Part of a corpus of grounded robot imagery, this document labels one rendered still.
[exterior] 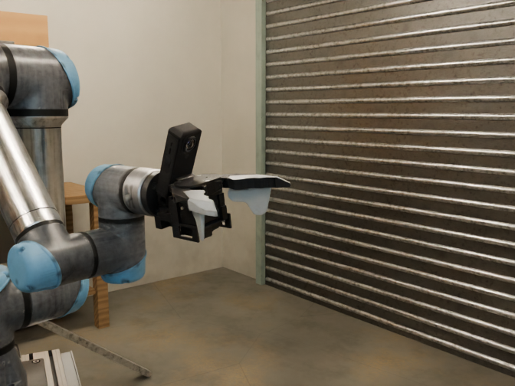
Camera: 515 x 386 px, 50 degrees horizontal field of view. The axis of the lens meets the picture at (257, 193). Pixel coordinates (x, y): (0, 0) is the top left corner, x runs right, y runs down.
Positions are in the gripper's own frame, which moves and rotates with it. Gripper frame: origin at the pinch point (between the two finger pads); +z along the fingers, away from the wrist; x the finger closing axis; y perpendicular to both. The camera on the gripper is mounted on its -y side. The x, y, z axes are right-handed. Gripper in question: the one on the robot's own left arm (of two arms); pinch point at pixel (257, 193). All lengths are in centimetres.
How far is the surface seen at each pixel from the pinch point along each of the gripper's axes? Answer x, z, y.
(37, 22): -145, -299, -47
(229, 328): -167, -177, 148
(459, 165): -233, -59, 50
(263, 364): -142, -129, 145
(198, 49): -266, -278, -22
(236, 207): -266, -255, 106
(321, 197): -247, -158, 83
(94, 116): -173, -294, 18
